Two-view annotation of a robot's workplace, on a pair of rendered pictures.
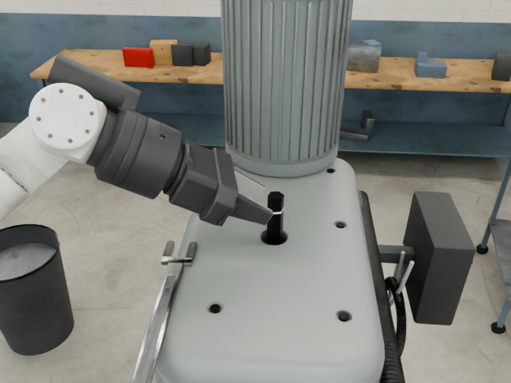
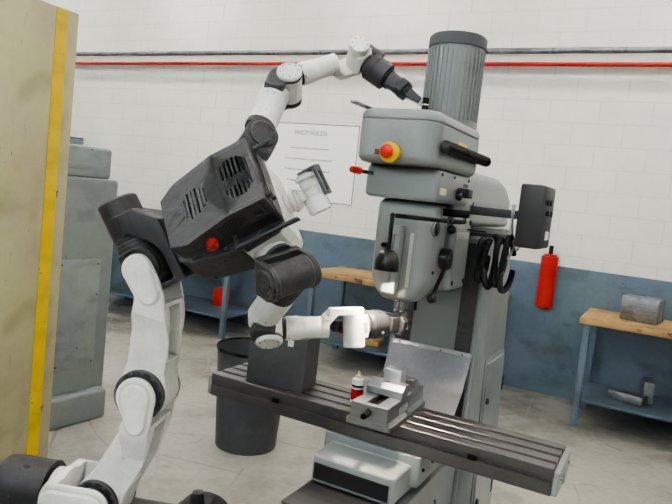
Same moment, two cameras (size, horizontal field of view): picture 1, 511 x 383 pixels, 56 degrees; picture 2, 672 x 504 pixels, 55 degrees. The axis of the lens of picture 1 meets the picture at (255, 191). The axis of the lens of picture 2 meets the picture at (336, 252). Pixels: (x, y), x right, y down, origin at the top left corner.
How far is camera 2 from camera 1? 1.74 m
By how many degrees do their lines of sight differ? 35
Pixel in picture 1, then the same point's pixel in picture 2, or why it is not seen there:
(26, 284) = not seen: hidden behind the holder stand
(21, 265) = not seen: hidden behind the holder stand
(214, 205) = (398, 81)
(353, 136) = (624, 397)
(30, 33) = (316, 249)
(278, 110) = (441, 91)
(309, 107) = (456, 91)
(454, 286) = (535, 213)
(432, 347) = not seen: outside the picture
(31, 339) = (238, 432)
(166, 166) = (386, 68)
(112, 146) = (370, 58)
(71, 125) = (360, 45)
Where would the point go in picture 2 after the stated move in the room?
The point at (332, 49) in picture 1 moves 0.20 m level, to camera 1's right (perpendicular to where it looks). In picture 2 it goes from (469, 68) to (530, 69)
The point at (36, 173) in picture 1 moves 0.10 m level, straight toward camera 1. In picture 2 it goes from (343, 72) to (346, 66)
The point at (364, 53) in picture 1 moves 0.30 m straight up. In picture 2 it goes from (641, 302) to (647, 264)
